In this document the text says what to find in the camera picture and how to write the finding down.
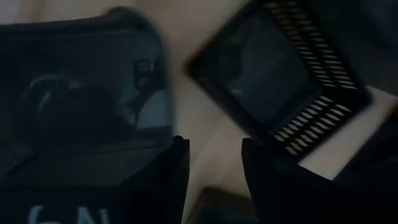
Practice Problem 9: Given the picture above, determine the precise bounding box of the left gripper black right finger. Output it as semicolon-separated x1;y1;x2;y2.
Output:
241;138;343;224

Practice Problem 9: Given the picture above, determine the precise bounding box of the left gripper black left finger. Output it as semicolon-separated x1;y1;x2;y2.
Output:
121;135;191;224

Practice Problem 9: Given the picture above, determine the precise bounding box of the black slotted plastic basket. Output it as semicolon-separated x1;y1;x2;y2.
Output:
182;0;373;161
334;105;398;224

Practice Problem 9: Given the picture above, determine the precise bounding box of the smoky grey plastic basket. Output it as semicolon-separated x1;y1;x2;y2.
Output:
0;7;175;187

